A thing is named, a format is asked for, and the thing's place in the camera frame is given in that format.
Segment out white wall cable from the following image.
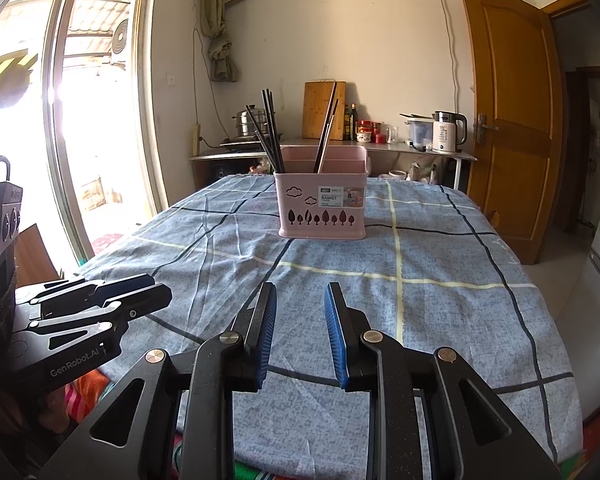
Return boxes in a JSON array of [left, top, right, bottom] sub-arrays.
[[436, 0, 462, 113]]

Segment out red patterned rug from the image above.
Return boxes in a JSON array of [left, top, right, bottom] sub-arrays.
[[90, 230, 126, 256]]

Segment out metal door handle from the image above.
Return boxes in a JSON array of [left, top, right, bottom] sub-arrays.
[[476, 114, 500, 143]]

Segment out bamboo cutting board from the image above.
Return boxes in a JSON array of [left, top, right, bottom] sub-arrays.
[[301, 81, 347, 141]]

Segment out person's left hand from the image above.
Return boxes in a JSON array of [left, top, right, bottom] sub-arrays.
[[0, 385, 76, 441]]

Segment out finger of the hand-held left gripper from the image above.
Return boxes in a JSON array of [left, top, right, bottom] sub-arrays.
[[12, 284, 173, 352], [15, 274, 156, 307]]

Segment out black chopstick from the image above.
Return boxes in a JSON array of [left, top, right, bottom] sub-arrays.
[[245, 105, 282, 173], [267, 89, 286, 173], [254, 129, 278, 173], [261, 90, 282, 173]]

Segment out wooden door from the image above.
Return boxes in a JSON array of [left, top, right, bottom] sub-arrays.
[[457, 0, 566, 266]]

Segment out light wooden chopstick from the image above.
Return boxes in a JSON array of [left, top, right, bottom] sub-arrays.
[[315, 81, 338, 174], [320, 99, 340, 174]]

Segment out steel steamer pot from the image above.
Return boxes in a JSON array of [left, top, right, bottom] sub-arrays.
[[231, 109, 271, 140]]

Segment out black induction cooker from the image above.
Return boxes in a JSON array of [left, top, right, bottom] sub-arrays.
[[219, 137, 281, 153]]

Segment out white electric kettle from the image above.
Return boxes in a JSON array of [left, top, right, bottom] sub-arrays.
[[432, 111, 468, 154]]

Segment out tied beige curtain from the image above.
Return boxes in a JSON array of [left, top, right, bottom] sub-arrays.
[[200, 0, 243, 82]]

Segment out outdoor air conditioner unit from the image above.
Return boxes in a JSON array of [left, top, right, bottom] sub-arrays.
[[110, 17, 131, 68]]

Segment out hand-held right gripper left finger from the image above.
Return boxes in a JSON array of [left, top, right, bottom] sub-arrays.
[[40, 281, 278, 480]]

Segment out sliding glass door frame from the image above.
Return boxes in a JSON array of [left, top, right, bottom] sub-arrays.
[[42, 0, 162, 263]]

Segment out steel kitchen counter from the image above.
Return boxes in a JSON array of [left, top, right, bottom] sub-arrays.
[[277, 137, 478, 193]]

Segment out blue plaid tablecloth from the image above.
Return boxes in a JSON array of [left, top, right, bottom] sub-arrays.
[[77, 174, 583, 476]]

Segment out clear plastic container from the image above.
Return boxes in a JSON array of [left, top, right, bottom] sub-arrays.
[[407, 117, 437, 148]]

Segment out pink utensil basket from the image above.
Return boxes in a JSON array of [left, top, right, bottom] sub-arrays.
[[273, 146, 372, 240]]

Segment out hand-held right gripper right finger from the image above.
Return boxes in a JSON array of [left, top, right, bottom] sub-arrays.
[[322, 281, 563, 480]]

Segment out low steel stand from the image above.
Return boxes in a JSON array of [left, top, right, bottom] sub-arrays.
[[189, 152, 276, 196]]

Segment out red lidded jars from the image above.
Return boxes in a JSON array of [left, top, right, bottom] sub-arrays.
[[357, 120, 386, 144]]

